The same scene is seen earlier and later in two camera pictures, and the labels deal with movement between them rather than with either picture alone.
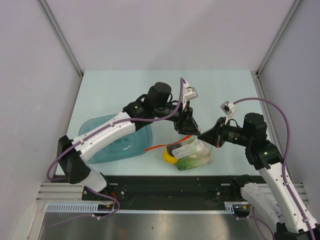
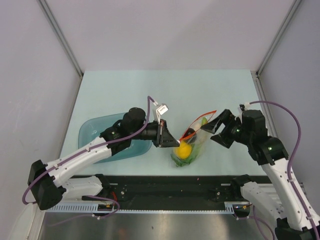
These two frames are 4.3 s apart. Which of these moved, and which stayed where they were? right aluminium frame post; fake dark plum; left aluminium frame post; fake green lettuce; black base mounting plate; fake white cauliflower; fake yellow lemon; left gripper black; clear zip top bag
Moved: fake dark plum; fake yellow lemon; fake white cauliflower; clear zip top bag; fake green lettuce; left gripper black
Stayed: left aluminium frame post; black base mounting plate; right aluminium frame post
